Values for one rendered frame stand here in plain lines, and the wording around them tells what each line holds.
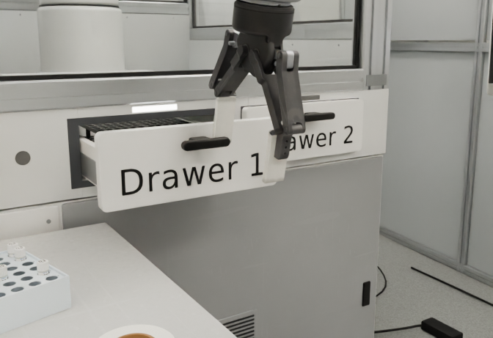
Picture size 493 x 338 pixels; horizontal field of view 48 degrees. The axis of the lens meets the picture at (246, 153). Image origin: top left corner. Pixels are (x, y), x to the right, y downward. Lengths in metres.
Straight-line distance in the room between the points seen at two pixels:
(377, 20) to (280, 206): 0.44
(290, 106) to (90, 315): 0.32
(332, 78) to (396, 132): 1.86
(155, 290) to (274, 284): 0.52
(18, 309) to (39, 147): 0.33
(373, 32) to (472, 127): 1.46
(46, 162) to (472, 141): 2.03
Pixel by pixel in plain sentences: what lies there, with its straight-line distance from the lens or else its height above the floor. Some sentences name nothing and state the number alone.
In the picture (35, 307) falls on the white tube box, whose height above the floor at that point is 0.78.
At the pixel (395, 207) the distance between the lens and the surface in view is 3.04.
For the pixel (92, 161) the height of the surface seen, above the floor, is 0.87.
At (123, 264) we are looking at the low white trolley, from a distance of 0.75.
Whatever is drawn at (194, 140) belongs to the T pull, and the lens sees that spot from 0.77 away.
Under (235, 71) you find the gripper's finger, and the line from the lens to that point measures 0.74.
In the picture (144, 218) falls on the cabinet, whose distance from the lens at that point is 0.97.
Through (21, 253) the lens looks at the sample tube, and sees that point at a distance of 0.71.
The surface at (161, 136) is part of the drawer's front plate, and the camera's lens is 0.78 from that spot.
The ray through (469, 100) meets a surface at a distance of 2.63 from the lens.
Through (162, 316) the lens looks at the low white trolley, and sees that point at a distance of 0.62.
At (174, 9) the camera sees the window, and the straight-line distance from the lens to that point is 0.97.
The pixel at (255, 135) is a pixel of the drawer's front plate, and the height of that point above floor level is 0.90.
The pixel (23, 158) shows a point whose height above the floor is 0.88.
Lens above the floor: 1.05
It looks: 12 degrees down
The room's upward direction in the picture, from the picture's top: straight up
